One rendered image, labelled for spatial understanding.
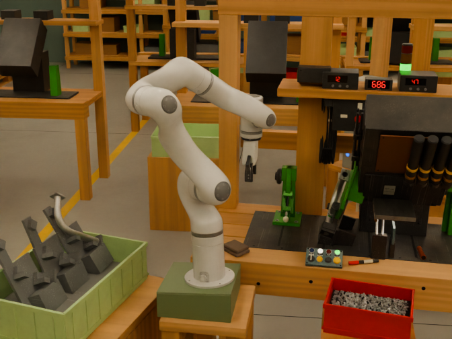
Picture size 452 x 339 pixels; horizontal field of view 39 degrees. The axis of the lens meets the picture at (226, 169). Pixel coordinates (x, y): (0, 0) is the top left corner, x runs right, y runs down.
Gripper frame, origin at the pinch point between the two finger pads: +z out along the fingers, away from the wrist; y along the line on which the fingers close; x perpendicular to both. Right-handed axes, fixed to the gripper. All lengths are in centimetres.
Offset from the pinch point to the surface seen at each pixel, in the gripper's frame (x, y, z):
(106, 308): -50, 30, 47
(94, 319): -52, 39, 47
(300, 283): 21, -5, 48
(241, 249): -4.7, -10.8, 37.2
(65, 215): -192, -235, 130
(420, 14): 65, -66, -57
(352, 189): 40, -29, 14
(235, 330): 1, 37, 46
